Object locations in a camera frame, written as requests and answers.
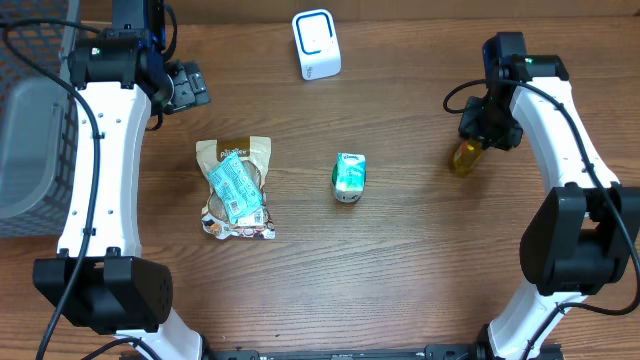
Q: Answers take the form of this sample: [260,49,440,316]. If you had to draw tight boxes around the yellow liquid bottle silver cap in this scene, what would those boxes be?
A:
[452,139,484,177]

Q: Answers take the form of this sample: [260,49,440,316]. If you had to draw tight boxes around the grey plastic shopping basket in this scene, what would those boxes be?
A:
[1,0,79,237]

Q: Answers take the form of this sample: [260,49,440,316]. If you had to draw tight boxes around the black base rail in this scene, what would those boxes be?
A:
[119,344,566,360]

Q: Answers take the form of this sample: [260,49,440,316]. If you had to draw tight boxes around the snack packet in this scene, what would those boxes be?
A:
[196,136,276,240]

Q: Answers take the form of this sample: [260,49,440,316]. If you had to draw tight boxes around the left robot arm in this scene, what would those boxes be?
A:
[33,1,210,359]

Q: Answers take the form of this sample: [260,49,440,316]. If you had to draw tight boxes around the teal tissue pack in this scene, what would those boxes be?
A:
[331,153,367,203]
[206,153,262,224]

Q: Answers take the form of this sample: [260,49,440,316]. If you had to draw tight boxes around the white barcode scanner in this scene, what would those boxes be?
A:
[291,9,342,81]

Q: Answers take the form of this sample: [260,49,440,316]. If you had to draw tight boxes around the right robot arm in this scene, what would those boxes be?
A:
[452,32,639,359]

